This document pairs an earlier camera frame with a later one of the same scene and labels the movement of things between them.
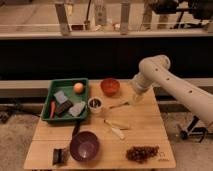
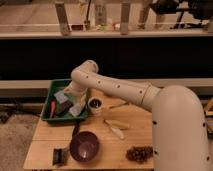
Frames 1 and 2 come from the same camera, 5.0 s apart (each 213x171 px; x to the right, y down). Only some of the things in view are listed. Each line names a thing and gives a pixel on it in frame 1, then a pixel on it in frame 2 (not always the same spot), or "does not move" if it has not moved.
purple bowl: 84,146 does not move
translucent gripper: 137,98 -> 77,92
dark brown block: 64,108 does not move
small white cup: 95,104 does not move
